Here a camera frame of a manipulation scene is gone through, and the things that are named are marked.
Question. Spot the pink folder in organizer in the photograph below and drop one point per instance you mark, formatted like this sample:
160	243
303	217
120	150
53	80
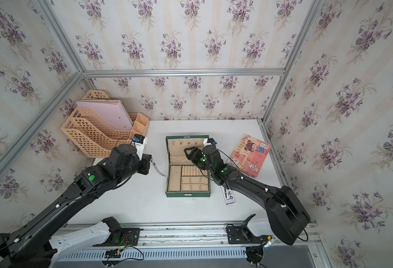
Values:
112	111

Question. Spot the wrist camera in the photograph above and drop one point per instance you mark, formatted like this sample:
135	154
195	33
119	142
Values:
209	141
140	142

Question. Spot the green jewelry box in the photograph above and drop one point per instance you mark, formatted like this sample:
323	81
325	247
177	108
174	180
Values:
184	179

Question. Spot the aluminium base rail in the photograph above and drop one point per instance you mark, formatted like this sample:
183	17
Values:
205	234

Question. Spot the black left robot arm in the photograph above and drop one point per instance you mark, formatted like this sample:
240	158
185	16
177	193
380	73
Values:
36	245

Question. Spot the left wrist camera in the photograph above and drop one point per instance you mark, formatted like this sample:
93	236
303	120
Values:
140	142

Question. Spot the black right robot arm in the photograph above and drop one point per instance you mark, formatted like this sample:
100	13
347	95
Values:
286	214

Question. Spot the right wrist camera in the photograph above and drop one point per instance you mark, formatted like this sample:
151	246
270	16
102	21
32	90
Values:
209	141

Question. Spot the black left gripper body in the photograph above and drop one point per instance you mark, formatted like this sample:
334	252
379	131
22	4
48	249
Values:
144	166

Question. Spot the boxed pen pack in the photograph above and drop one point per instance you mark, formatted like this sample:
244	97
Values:
227	196

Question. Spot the peach plastic file organizer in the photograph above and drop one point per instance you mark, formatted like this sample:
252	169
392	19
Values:
93	135

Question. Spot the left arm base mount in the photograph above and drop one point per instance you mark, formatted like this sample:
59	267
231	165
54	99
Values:
119	235

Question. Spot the pink cartoon notebook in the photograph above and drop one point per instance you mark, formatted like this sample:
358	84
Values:
249	155

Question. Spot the small circuit board with wires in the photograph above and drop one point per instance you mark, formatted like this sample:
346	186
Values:
113	254

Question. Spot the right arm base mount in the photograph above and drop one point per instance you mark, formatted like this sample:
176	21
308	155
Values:
243	235

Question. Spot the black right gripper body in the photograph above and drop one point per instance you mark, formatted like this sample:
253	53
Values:
198	159

